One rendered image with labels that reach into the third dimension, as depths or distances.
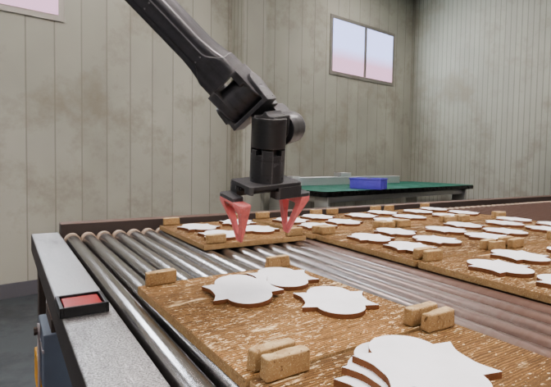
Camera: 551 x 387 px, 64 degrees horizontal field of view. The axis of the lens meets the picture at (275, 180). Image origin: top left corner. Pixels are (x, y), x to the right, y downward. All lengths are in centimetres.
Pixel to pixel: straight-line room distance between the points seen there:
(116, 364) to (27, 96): 373
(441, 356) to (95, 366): 41
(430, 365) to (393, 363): 4
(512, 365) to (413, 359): 16
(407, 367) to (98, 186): 402
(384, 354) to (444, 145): 666
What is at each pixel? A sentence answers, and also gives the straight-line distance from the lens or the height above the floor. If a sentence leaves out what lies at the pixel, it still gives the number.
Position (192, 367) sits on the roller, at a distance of 60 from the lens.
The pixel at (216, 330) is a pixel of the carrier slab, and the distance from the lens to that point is 66.
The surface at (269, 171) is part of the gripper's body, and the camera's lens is 70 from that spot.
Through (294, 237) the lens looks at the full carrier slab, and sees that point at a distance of 140.
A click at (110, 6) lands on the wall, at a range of 460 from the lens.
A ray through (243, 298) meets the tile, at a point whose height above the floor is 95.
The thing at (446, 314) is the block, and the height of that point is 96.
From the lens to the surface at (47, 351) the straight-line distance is 102.
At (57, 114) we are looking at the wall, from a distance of 428.
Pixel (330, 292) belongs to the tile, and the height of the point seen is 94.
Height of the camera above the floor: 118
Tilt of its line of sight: 3 degrees down
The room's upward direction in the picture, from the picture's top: 1 degrees clockwise
